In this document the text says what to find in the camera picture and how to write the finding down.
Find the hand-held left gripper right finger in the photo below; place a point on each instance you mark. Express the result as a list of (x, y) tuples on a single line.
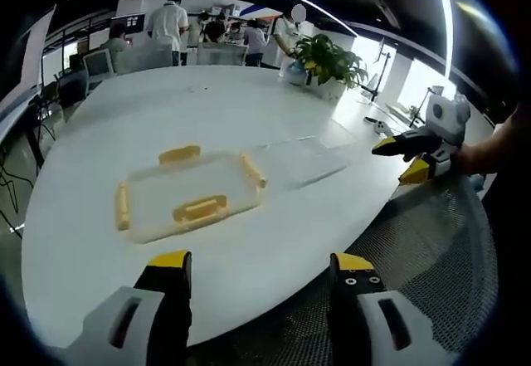
[(352, 316)]

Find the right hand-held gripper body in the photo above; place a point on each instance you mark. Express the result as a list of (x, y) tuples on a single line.
[(450, 123)]

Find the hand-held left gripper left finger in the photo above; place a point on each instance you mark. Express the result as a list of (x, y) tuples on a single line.
[(137, 320)]

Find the clear box with yellow buckles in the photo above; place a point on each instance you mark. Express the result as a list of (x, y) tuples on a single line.
[(186, 193)]

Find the person's right hand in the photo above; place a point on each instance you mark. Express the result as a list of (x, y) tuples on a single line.
[(475, 158)]

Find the small desk stand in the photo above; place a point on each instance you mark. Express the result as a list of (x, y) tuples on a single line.
[(427, 104)]

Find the small white controller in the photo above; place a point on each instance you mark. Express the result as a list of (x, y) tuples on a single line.
[(379, 125)]

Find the grey mesh office chair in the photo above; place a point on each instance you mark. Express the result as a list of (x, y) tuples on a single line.
[(431, 241)]

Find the black tripod stand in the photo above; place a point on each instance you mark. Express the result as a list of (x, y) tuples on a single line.
[(379, 71)]

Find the clear plastic lid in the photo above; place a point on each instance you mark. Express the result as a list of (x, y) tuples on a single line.
[(307, 160)]

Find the green potted plant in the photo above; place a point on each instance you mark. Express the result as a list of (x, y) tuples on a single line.
[(332, 63)]

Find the blue and white vase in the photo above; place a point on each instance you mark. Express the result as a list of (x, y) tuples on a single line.
[(297, 73)]

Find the white office chair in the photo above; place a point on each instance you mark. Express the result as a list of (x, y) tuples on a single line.
[(99, 65)]

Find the whiteboard panel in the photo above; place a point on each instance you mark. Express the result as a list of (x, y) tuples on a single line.
[(35, 50)]

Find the dark monitor screen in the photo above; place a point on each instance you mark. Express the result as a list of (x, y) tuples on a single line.
[(128, 22)]

